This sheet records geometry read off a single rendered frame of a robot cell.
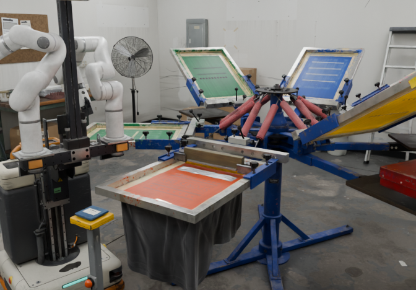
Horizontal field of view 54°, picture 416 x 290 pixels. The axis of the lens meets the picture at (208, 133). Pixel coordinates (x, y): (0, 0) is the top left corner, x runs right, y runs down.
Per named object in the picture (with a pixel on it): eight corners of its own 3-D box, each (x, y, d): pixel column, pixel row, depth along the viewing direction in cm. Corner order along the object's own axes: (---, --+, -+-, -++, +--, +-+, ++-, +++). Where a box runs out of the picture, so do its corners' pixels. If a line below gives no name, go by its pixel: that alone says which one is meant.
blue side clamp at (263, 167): (251, 189, 204) (252, 176, 202) (242, 188, 207) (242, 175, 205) (276, 173, 228) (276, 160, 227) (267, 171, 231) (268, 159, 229)
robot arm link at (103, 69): (109, 28, 222) (78, 28, 208) (130, 93, 221) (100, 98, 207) (96, 39, 232) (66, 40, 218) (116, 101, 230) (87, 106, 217)
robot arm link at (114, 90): (127, 109, 223) (126, 80, 219) (107, 113, 213) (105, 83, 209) (116, 108, 229) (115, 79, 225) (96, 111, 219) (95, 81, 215)
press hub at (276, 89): (283, 274, 295) (293, 88, 262) (236, 258, 316) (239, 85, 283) (302, 251, 327) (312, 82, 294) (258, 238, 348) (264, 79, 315)
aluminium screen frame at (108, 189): (194, 224, 165) (194, 215, 164) (95, 193, 196) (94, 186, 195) (274, 170, 229) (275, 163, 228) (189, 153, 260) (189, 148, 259)
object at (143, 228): (194, 299, 186) (193, 212, 176) (122, 269, 210) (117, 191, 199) (198, 296, 189) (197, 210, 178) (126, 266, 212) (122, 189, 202)
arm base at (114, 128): (97, 136, 229) (95, 109, 225) (117, 132, 236) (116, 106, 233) (109, 142, 217) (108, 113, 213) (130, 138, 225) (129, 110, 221)
